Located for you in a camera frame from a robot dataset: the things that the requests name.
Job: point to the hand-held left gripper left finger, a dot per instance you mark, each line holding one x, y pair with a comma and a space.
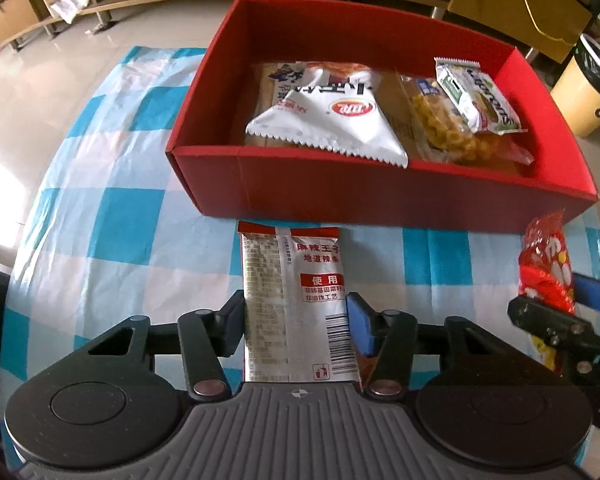
230, 325

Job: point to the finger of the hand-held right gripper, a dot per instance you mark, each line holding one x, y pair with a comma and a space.
597, 292
555, 327

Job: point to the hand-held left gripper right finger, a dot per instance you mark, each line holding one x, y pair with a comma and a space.
360, 325

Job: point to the red snack bag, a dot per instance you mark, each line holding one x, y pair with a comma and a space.
545, 260

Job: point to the red white spicy strip packet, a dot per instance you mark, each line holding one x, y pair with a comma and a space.
290, 300

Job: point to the red cardboard box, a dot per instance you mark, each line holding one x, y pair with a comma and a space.
330, 195

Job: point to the white zigzag-edged snack packet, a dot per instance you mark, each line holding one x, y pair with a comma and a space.
330, 130

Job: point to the clear corn puff packet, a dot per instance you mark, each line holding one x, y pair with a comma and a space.
440, 130

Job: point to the white green snack packet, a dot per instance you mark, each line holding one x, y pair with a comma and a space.
475, 95

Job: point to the yellow toast bread packet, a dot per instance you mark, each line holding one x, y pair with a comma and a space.
275, 85

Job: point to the blue white checkered tablecloth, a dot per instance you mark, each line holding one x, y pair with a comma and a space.
105, 210

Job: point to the yellow trash bin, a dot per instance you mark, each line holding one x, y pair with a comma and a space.
580, 100

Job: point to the wooden TV cabinet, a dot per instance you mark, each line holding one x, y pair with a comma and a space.
520, 5

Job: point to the torn cardboard box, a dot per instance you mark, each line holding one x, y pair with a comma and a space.
65, 5

